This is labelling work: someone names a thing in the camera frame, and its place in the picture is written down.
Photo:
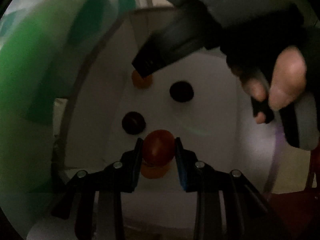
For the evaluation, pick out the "right human hand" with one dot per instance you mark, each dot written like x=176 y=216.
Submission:
x=288 y=81

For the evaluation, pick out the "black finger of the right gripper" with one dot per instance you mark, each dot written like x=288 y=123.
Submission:
x=160 y=50

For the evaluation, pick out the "dark plum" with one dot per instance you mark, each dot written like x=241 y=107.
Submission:
x=181 y=91
x=133 y=123

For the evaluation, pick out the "red tomato on plate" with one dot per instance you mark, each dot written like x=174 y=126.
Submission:
x=141 y=83

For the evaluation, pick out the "green checkered tablecloth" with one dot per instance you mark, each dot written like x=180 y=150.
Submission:
x=43 y=45

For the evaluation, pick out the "white round plate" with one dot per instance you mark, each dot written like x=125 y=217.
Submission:
x=216 y=124

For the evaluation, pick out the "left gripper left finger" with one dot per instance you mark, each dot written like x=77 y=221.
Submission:
x=96 y=197

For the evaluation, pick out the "red cherry tomato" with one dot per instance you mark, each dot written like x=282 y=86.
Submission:
x=158 y=148

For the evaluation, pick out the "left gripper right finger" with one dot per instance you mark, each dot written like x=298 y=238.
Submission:
x=228 y=205

